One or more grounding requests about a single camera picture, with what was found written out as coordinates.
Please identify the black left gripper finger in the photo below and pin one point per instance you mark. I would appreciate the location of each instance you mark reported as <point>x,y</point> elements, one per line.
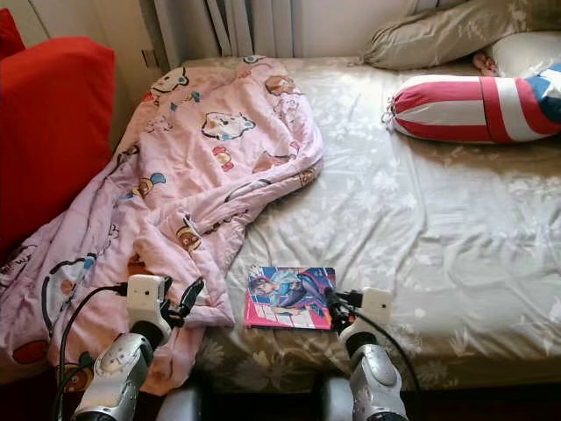
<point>194,298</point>

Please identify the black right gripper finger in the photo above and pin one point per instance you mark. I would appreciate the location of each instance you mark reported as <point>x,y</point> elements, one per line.
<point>332,297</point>

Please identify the colourful comic book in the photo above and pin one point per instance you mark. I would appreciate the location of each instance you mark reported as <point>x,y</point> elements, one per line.
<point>289,298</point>

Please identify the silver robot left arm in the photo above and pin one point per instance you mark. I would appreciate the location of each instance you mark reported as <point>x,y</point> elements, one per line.
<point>118,373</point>

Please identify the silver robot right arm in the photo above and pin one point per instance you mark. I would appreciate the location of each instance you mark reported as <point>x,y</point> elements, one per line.
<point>377,386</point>

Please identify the silver robot right leg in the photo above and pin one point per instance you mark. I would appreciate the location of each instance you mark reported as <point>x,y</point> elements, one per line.
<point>339,402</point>

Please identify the silver robot leg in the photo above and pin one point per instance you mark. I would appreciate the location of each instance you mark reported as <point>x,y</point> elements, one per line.
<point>180,405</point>
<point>339,402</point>

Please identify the silver robot left leg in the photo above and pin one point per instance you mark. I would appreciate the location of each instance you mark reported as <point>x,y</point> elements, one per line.
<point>180,405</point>

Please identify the beige floral bed sheet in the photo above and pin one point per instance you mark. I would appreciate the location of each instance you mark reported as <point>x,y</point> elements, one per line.
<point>429,228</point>

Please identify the pink cartoon print blanket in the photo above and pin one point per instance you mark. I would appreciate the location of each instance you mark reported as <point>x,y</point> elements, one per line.
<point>210,175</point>

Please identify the red armchair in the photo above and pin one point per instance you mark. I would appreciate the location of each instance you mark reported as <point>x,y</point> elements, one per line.
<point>53,132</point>

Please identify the red white striped bolster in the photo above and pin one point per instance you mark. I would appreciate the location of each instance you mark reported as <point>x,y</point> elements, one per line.
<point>447,107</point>

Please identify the grey curtain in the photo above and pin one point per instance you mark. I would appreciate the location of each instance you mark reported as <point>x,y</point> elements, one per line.
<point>228,26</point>

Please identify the small pink patterned cloth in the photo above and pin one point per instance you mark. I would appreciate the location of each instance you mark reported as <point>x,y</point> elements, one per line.
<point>482,61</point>

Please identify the beige floral pillow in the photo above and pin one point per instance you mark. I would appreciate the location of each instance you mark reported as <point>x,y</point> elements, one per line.
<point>438,35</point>

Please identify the white pillow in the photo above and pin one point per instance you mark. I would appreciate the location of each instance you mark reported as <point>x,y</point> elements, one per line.
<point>526,53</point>

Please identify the red cushion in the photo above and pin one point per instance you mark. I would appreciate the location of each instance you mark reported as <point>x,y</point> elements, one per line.
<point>9,35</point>

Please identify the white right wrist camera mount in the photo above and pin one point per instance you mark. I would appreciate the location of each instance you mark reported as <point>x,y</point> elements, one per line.
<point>377,305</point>

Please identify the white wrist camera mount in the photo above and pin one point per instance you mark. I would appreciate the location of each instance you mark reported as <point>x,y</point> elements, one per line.
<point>145,296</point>
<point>377,305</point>

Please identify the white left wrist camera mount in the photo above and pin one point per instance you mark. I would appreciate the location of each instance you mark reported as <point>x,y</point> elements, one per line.
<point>145,296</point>

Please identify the wall socket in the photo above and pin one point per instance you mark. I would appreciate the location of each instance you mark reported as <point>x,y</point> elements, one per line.
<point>149,59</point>

